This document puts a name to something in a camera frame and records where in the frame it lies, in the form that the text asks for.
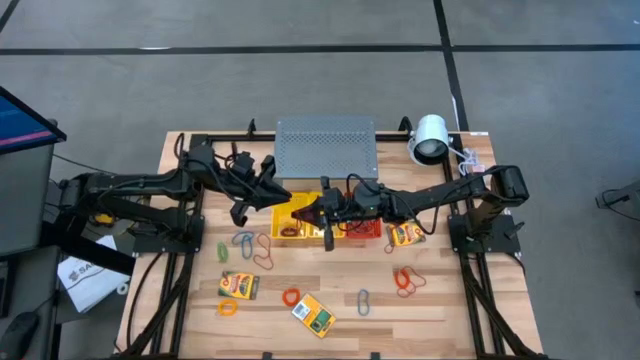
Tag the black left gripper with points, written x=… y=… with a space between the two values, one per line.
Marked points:
x=250 y=187

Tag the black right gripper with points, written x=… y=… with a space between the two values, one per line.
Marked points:
x=327 y=210

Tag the red spiral wrist coil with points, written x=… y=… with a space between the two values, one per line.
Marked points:
x=396 y=279
x=284 y=298

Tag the yellow crayon box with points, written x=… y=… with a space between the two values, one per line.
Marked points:
x=238 y=286
x=313 y=316
x=406 y=233

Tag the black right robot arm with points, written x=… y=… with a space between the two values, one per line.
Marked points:
x=440 y=192

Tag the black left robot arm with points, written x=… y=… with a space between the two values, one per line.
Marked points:
x=140 y=182

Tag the grey operator desk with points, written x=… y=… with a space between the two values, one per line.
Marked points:
x=25 y=200

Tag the yellow plastic basket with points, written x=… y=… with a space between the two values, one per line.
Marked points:
x=280 y=215
x=314 y=232

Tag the thin brown rubber band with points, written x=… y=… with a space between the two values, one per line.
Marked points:
x=422 y=282
x=365 y=231

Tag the grey perforated metal shelf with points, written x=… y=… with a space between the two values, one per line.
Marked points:
x=325 y=150

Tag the dark red rubber band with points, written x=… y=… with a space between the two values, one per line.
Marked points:
x=387 y=248
x=255 y=260

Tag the red plastic basket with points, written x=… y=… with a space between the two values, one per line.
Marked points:
x=379 y=230

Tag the green rubber band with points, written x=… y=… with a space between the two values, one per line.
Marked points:
x=220 y=255

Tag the yellow black hand tool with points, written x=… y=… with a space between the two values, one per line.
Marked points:
x=103 y=219

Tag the white tape roll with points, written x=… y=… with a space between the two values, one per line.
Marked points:
x=119 y=288

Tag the white table sticker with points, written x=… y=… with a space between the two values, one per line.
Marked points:
x=479 y=133

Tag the white printed booklet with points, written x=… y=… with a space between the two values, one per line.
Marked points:
x=90 y=285

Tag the black computer monitor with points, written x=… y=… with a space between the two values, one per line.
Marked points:
x=20 y=120

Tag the black computer mouse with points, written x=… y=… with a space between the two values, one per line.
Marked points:
x=20 y=332

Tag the grey chair base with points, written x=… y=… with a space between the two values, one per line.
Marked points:
x=617 y=199

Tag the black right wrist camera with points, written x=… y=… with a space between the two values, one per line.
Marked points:
x=342 y=205

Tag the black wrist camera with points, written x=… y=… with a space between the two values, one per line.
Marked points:
x=342 y=205
x=243 y=164

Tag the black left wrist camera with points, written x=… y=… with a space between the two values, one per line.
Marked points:
x=243 y=164

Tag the black aluminium rig frame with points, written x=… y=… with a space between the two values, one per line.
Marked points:
x=240 y=138

